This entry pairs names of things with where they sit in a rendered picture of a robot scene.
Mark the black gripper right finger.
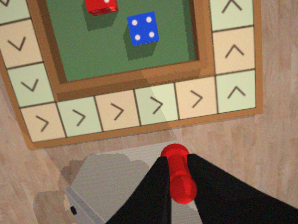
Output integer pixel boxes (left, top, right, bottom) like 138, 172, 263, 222
187, 154, 298, 224

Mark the red pawn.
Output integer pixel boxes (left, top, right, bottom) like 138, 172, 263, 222
161, 144, 197, 204

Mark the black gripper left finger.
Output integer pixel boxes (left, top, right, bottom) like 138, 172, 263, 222
106, 156, 172, 224

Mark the red die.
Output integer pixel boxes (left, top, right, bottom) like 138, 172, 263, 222
85, 0, 119, 16

